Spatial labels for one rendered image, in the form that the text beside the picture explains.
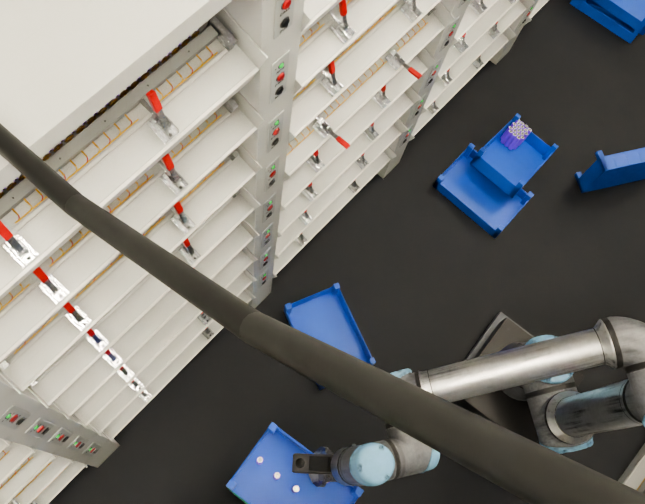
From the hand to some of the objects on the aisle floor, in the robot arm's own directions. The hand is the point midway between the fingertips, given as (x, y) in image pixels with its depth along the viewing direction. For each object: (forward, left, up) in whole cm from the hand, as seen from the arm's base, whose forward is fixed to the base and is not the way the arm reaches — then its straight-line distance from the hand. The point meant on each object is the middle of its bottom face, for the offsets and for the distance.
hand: (310, 467), depth 198 cm
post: (+60, +35, -47) cm, 84 cm away
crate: (+21, -40, -49) cm, 66 cm away
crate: (+11, -136, -46) cm, 144 cm away
